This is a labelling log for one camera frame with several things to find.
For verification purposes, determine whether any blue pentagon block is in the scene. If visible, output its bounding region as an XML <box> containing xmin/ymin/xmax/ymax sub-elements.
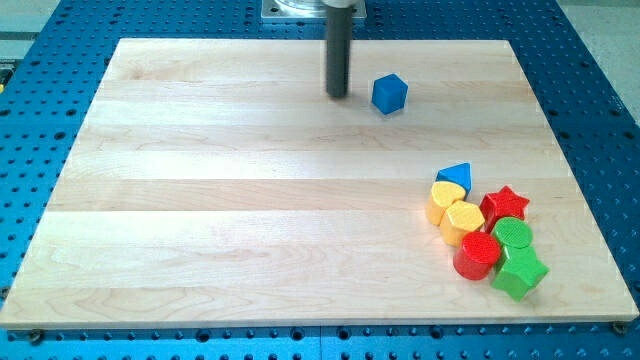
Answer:
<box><xmin>435</xmin><ymin>162</ymin><xmax>472</xmax><ymax>195</ymax></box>

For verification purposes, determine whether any blue cube block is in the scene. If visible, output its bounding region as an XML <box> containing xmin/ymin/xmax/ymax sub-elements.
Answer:
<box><xmin>371</xmin><ymin>74</ymin><xmax>408</xmax><ymax>115</ymax></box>

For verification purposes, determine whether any red star block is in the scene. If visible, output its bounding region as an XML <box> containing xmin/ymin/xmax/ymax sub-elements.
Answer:
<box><xmin>479</xmin><ymin>186</ymin><xmax>530</xmax><ymax>233</ymax></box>

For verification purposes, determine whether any red cylinder block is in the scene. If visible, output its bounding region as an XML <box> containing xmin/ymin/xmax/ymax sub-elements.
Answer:
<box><xmin>453</xmin><ymin>231</ymin><xmax>501</xmax><ymax>281</ymax></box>

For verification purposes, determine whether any yellow heart block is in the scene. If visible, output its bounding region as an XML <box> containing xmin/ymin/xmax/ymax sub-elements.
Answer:
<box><xmin>425</xmin><ymin>181</ymin><xmax>466</xmax><ymax>226</ymax></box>

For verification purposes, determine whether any light wooden board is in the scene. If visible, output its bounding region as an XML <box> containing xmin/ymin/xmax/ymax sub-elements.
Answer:
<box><xmin>1</xmin><ymin>38</ymin><xmax>638</xmax><ymax>330</ymax></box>

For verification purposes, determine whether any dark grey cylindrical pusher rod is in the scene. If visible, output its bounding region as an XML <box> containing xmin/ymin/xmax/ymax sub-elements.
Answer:
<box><xmin>324</xmin><ymin>0</ymin><xmax>354</xmax><ymax>98</ymax></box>

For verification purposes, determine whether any blue perforated metal table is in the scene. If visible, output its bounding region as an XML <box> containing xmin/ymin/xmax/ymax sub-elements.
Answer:
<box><xmin>1</xmin><ymin>1</ymin><xmax>639</xmax><ymax>359</ymax></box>

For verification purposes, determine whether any green star block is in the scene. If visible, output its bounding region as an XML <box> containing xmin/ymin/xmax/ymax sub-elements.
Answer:
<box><xmin>491</xmin><ymin>246</ymin><xmax>549</xmax><ymax>302</ymax></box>

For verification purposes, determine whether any green cylinder block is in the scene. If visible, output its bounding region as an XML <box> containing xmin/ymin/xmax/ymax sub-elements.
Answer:
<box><xmin>491</xmin><ymin>217</ymin><xmax>533</xmax><ymax>249</ymax></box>

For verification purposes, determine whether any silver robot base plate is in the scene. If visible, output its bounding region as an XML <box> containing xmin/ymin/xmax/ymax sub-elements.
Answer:
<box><xmin>260</xmin><ymin>0</ymin><xmax>367</xmax><ymax>23</ymax></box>

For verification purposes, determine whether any yellow hexagon block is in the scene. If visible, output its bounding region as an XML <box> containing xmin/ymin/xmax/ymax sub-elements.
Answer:
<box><xmin>439</xmin><ymin>200</ymin><xmax>485</xmax><ymax>247</ymax></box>

